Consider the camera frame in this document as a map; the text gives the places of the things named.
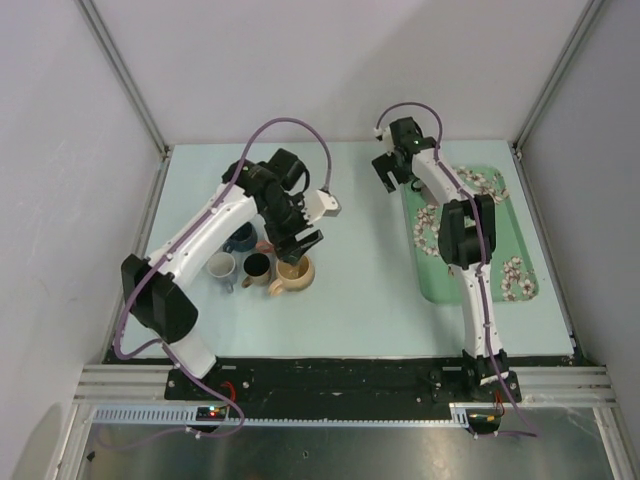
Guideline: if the blue mug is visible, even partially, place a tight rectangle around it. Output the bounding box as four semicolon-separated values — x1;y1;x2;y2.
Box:
222;222;258;253

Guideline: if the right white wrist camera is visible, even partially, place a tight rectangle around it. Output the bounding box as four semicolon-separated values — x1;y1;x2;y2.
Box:
374;127;393;143

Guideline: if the grey cable duct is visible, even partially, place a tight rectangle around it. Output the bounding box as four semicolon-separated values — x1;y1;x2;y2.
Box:
93;405;469;428

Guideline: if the mauve upside-down mug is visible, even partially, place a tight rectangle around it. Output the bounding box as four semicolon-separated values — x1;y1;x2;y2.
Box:
410;179;438;205

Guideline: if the aluminium frame post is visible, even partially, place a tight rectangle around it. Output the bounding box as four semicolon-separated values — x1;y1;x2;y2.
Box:
512;0;610;158
75;0;170;161

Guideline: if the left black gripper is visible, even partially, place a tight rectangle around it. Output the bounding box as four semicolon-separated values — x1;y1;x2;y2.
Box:
260;192;322;266

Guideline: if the salmon pink mug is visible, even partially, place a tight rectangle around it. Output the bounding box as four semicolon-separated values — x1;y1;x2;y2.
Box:
255;241;274;253

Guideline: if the tan ceramic teapot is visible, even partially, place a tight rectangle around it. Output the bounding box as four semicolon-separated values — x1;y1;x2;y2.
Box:
268;255;315;296

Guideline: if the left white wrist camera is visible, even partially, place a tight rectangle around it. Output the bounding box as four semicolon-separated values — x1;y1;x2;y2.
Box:
303;189;342;224

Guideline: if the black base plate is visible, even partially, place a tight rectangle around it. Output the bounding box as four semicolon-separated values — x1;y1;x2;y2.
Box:
164;358;522;421

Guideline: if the right aluminium frame post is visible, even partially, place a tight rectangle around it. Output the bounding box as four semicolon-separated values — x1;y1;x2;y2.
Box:
512;0;610;158

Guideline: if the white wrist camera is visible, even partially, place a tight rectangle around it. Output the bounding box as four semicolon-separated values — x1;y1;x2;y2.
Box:
303;189;342;224
374;127;393;143

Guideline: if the left aluminium frame post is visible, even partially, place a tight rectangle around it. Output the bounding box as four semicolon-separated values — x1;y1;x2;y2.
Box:
75;0;170;161

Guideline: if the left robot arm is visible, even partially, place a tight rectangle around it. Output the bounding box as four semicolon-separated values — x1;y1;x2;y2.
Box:
121;149;340;399

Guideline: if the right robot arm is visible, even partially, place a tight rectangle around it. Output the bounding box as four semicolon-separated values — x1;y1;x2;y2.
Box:
372;117;509;401

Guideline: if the small blue-grey cup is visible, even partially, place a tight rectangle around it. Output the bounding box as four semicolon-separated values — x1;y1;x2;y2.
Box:
206;252;237;294

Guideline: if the small circuit board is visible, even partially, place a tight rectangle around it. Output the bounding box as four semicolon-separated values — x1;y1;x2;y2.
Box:
196;406;228;421

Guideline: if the brown striped cup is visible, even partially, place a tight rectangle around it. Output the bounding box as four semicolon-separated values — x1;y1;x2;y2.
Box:
241;252;271;288

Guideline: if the green floral tray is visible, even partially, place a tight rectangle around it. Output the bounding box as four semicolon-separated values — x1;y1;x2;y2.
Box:
404;165;539;305

